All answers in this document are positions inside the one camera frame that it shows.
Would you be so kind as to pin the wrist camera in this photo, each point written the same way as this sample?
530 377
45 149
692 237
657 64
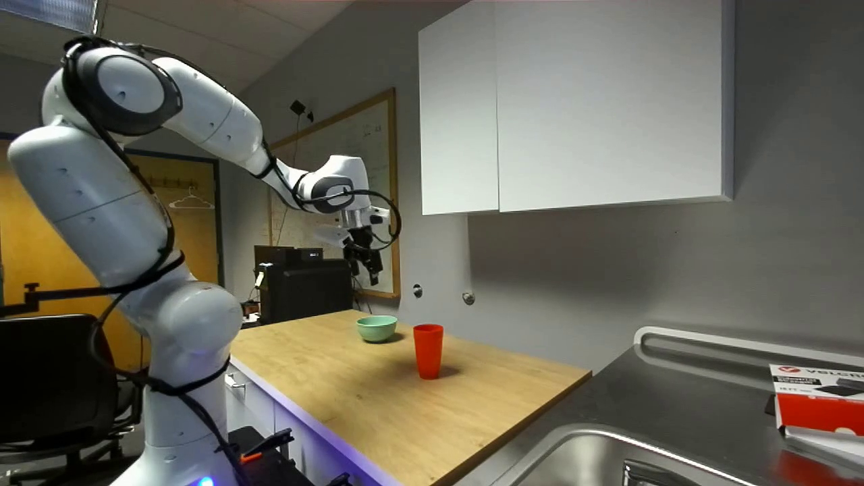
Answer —
333 236

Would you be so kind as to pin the orange plastic cup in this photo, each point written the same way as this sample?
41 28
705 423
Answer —
428 351

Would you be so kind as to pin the camera on mount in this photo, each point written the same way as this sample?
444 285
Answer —
299 108

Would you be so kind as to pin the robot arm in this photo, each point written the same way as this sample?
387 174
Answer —
101 202

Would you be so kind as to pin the coat hook rail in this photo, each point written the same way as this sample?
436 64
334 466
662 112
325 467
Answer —
172 182

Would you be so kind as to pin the ceiling light panel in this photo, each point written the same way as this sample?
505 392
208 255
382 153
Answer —
50 12

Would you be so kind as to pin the white wall cabinet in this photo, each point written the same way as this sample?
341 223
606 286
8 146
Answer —
574 101

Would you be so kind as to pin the light green bowl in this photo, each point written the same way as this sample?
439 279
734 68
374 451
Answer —
376 328

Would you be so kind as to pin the white coat hanger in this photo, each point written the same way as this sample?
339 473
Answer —
192 201

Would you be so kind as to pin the orange door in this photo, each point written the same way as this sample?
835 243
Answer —
199 223

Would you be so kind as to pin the wood-framed whiteboard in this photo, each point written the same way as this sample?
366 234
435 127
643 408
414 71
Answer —
364 135

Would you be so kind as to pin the steel sink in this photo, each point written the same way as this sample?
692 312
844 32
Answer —
607 459

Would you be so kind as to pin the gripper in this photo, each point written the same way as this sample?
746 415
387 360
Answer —
360 241

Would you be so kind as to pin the black office chair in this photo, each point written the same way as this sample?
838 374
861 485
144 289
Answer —
50 385

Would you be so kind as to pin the white cabinet door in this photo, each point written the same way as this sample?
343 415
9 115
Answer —
459 115
611 101

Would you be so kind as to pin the black and orange clamp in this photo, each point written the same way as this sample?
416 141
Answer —
260 449

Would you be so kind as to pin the red and white box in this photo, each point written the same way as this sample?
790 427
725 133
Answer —
820 401

